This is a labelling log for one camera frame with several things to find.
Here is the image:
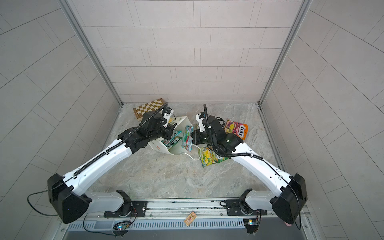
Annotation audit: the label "teal mint Fox's candy bag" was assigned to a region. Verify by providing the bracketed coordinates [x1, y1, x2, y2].
[182, 126, 194, 152]

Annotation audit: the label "orange Fox's candy bag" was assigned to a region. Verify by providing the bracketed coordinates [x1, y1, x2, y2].
[224, 120, 249, 140]

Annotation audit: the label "white paper bag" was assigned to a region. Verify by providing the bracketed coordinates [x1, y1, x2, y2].
[149, 116, 201, 161]

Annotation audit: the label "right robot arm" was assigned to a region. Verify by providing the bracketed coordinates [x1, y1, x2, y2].
[192, 112, 308, 225]

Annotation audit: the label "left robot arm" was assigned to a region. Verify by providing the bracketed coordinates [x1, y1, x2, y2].
[48, 104, 177, 224]

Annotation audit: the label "green snack packs in bag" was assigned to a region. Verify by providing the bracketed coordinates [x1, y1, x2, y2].
[161, 131, 183, 150]

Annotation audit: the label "wooden chessboard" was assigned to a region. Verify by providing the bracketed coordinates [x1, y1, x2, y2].
[133, 98, 166, 121]

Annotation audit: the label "wooden mousetrap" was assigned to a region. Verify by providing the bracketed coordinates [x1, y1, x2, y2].
[184, 211, 197, 227]

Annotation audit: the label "right circuit board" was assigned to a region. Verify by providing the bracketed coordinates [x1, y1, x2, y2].
[243, 218, 260, 234]

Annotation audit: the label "circuit board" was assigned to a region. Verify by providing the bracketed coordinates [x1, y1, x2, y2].
[243, 218, 260, 234]
[112, 221, 132, 237]

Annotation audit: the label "left circuit board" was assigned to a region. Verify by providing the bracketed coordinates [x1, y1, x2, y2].
[112, 221, 132, 237]

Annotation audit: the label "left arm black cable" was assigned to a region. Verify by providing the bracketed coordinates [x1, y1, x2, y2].
[26, 102, 178, 236]

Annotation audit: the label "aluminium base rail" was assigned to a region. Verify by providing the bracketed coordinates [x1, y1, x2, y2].
[58, 196, 310, 221]

